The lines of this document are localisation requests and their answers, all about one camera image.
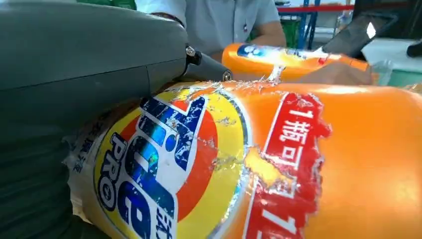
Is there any orange drink bottle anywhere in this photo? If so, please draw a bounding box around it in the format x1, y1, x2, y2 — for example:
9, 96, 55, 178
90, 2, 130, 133
62, 81, 422, 239
221, 43, 393, 87

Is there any green table mat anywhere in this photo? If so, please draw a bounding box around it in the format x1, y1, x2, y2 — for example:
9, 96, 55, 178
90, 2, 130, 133
387, 68, 422, 88

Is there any person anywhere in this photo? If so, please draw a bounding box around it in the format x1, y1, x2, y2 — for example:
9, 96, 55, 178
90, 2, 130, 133
135, 0, 287, 63

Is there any blue and red shelf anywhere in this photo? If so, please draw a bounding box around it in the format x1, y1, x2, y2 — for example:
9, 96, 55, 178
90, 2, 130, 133
277, 0, 355, 50

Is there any person's left hand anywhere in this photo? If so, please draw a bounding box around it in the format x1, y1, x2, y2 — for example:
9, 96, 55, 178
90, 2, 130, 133
295, 62, 374, 86

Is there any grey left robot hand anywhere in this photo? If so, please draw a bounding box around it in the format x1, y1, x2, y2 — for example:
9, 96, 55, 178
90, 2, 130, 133
0, 0, 233, 239

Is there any white table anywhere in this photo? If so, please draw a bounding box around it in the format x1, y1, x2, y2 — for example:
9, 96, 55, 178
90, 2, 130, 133
361, 38, 422, 72

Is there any green plastic crate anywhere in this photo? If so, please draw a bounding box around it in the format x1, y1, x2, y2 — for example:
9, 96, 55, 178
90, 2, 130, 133
280, 14, 301, 48

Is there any black tablet on stand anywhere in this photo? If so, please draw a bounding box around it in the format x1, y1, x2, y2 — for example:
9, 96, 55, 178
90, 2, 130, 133
321, 12, 400, 61

